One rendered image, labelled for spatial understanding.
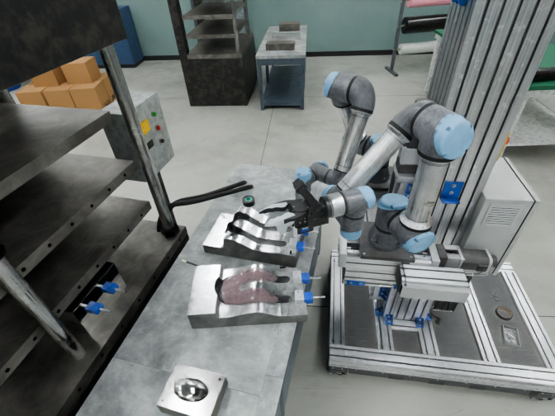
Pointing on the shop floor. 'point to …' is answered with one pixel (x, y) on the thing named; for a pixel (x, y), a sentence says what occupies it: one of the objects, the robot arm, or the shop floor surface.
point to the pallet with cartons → (70, 87)
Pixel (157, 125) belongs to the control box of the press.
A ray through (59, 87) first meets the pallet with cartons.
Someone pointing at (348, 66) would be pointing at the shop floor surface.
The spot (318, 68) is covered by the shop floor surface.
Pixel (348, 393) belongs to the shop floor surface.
